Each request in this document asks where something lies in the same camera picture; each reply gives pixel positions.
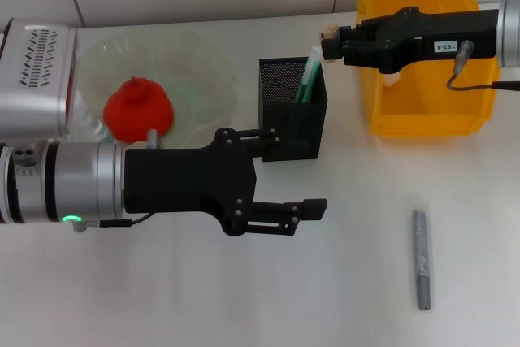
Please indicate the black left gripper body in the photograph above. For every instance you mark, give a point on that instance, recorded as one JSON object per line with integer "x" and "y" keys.
{"x": 191, "y": 180}

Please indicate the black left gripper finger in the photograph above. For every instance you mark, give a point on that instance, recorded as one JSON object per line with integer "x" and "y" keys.
{"x": 260, "y": 137}
{"x": 313, "y": 208}

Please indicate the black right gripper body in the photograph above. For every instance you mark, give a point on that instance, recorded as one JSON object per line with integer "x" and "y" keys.
{"x": 406, "y": 34}

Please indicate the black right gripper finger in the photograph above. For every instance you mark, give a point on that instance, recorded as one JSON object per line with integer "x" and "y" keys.
{"x": 331, "y": 48}
{"x": 361, "y": 32}

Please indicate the beige eraser with barcode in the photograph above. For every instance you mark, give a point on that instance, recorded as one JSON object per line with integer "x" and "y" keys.
{"x": 330, "y": 31}

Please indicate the green utility knife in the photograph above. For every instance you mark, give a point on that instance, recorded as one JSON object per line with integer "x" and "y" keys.
{"x": 310, "y": 75}

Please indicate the white paper ball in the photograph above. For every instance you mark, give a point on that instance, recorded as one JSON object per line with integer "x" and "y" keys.
{"x": 391, "y": 79}

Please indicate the red-orange knitted toy orange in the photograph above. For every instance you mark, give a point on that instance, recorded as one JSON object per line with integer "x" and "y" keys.
{"x": 138, "y": 111}

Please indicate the clear green-label water bottle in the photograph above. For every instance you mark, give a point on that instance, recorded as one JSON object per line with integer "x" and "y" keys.
{"x": 87, "y": 127}

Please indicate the black mesh pen holder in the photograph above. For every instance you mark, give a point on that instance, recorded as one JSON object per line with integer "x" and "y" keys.
{"x": 292, "y": 119}

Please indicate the green glass fruit plate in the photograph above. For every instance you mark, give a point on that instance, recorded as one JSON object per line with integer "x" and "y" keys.
{"x": 195, "y": 62}

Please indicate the grey glitter pen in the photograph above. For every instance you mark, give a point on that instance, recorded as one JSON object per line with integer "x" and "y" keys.
{"x": 422, "y": 265}

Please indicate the yellow plastic bin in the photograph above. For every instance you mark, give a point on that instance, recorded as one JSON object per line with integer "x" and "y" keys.
{"x": 426, "y": 111}

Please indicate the silver left wrist post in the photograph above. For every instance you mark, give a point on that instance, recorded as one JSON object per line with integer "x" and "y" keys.
{"x": 152, "y": 137}

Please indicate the silver wrist post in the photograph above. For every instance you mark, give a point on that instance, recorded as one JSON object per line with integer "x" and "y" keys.
{"x": 152, "y": 137}
{"x": 463, "y": 54}

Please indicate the silver right wrist post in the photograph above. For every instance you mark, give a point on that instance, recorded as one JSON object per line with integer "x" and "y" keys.
{"x": 463, "y": 54}

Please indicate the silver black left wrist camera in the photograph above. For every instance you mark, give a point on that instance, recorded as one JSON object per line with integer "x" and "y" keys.
{"x": 32, "y": 79}

